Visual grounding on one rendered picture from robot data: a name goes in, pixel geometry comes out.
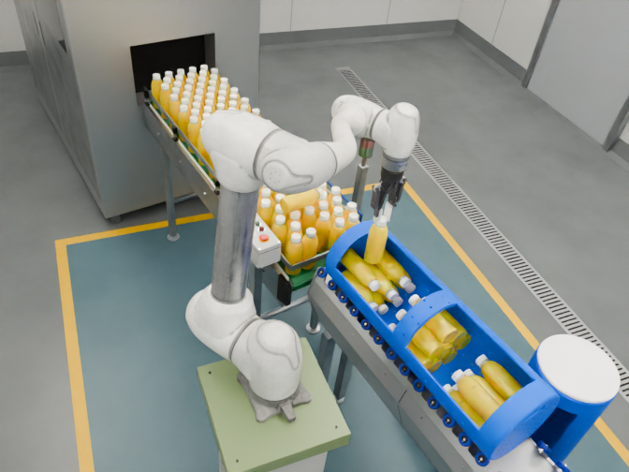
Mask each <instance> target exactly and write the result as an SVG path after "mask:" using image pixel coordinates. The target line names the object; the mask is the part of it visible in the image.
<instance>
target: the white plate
mask: <svg viewBox="0 0 629 472"><path fill-rule="evenodd" d="M537 361H538V365H539V368H540V370H541V372H542V373H543V375H544V376H545V378H546V379H547V380H548V382H549V383H550V384H551V385H552V386H553V387H555V388H556V389H557V390H558V391H560V392H562V393H563V394H565V395H567V396H569V397H571V398H573V399H575V400H578V401H581V402H585V403H592V404H596V403H603V402H606V401H608V400H610V399H611V398H613V397H614V396H615V395H616V393H617V392H618V390H619V388H620V383H621V380H620V375H619V372H618V369H617V367H616V365H615V364H614V362H613V361H612V359H611V358H610V357H609V356H608V355H607V354H606V353H605V352H604V351H603V350H602V349H601V348H599V347H598V346H596V345H595V344H593V343H591V342H589V341H587V340H585V339H583V338H580V337H577V336H574V335H568V334H557V335H553V336H551V337H549V338H547V339H545V340H544V341H543V342H542V343H541V345H540V347H539V349H538V351H537Z"/></svg>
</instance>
